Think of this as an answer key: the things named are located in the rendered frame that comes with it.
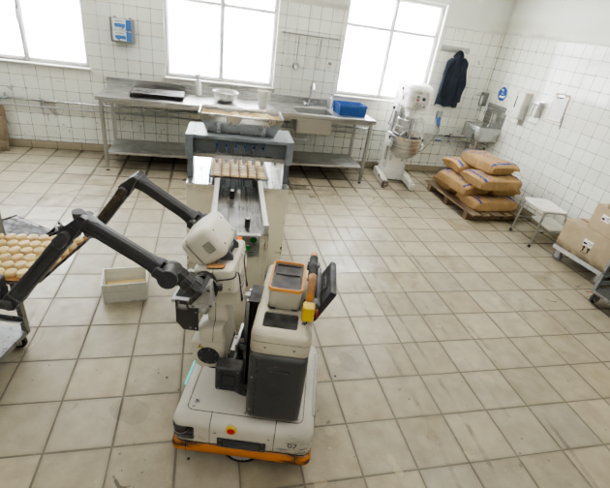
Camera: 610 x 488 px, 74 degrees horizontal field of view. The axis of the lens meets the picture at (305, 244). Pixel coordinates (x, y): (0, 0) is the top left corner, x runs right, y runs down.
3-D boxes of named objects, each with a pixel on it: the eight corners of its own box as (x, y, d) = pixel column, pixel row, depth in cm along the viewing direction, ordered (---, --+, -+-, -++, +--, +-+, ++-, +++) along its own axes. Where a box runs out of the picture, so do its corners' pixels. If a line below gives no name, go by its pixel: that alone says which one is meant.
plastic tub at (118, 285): (148, 283, 312) (146, 265, 304) (148, 300, 294) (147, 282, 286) (105, 286, 302) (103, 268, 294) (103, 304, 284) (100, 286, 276)
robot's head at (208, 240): (239, 231, 182) (217, 206, 177) (228, 255, 164) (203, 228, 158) (215, 247, 187) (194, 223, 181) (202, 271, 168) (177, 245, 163)
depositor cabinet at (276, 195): (199, 213, 428) (199, 134, 388) (266, 216, 442) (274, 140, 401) (187, 283, 319) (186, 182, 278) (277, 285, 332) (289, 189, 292)
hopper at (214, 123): (200, 123, 290) (201, 103, 283) (278, 130, 301) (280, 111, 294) (198, 134, 265) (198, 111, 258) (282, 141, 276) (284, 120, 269)
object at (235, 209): (211, 282, 323) (213, 176, 280) (254, 283, 330) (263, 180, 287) (205, 345, 263) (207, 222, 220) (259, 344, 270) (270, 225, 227)
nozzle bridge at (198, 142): (190, 167, 306) (189, 121, 290) (284, 173, 320) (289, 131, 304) (185, 182, 278) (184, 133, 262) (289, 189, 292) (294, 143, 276)
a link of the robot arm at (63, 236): (73, 239, 143) (86, 228, 154) (58, 228, 142) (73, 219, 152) (8, 317, 153) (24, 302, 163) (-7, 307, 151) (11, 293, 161)
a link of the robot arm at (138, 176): (124, 171, 179) (136, 163, 187) (114, 192, 186) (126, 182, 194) (209, 230, 189) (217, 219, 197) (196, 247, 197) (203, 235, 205)
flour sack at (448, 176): (433, 177, 568) (437, 166, 560) (458, 178, 581) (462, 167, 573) (464, 198, 509) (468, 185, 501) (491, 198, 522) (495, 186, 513)
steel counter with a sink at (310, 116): (103, 170, 493) (90, 62, 434) (113, 153, 552) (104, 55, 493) (363, 184, 575) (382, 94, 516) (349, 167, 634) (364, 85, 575)
